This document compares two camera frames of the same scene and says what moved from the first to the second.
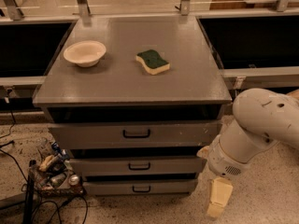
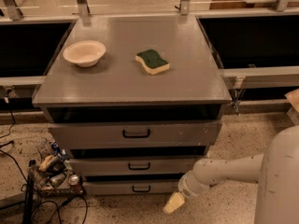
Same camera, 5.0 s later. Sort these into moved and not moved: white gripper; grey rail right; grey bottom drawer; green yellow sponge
Moved: white gripper
Not moved: grey bottom drawer; green yellow sponge; grey rail right
